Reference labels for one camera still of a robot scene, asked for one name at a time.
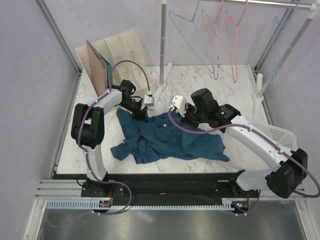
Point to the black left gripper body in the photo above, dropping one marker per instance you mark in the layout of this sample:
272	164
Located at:
137	113

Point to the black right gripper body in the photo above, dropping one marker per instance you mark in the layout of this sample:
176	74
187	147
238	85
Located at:
190	117

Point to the blue t shirt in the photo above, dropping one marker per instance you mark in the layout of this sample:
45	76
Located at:
159	138

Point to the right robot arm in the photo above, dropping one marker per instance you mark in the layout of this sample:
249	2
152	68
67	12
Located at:
286	167

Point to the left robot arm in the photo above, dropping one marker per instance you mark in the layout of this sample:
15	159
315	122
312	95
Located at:
88	124

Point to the white clothes rack foot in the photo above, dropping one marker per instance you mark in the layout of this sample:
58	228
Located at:
162	83

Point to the metal clothes rack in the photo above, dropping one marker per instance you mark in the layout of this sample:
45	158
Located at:
277	29

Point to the teal folder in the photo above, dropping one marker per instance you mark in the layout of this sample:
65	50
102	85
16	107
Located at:
109	72

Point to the brown cardboard folder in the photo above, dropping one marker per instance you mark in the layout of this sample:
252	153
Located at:
98	69

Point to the white plastic laundry basket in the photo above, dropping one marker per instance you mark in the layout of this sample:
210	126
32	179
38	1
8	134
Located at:
268	142

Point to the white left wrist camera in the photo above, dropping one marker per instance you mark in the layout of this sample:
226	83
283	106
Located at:
149	100

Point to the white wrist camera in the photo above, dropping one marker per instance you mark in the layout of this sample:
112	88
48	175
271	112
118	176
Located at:
178	103
149	100

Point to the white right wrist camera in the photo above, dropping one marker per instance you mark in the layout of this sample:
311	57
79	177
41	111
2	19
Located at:
178	103

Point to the pink wire hanger left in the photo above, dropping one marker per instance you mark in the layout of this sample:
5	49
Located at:
210	27

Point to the pink wire hanger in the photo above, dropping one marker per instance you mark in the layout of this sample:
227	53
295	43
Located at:
233	36
210	27

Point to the pink wire hanger right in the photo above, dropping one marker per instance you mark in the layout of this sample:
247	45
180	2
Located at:
233	36

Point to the blue wire hanger right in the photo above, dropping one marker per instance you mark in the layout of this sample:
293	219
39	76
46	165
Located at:
276	41

